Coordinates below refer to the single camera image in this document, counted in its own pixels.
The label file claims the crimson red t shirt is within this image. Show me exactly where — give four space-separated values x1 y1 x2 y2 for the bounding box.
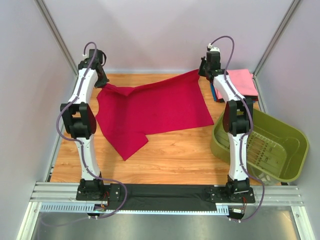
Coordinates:
96 70 214 161

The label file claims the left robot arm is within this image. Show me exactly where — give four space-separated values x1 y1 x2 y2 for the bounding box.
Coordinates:
60 49 109 201

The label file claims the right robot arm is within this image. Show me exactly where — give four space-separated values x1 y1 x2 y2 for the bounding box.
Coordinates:
198 43 255 203

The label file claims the pink folded t shirt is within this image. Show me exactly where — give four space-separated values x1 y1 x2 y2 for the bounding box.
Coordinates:
211 69 254 101

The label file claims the olive green plastic basket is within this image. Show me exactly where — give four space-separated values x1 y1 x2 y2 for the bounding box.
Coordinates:
210 109 309 186

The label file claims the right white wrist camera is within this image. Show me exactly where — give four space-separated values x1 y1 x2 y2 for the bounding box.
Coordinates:
206 43 220 53

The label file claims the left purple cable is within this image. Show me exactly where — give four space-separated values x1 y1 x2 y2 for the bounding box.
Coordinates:
39 41 128 226

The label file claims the left aluminium frame post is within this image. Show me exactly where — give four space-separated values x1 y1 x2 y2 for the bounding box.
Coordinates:
34 0 79 76

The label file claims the aluminium frame post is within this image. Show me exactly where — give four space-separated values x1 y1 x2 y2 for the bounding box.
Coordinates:
253 0 302 78
34 0 79 76

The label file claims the right aluminium frame post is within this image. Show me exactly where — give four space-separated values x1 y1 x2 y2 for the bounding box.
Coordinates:
253 0 302 78

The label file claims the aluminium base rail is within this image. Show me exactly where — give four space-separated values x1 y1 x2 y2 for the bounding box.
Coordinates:
30 182 304 216

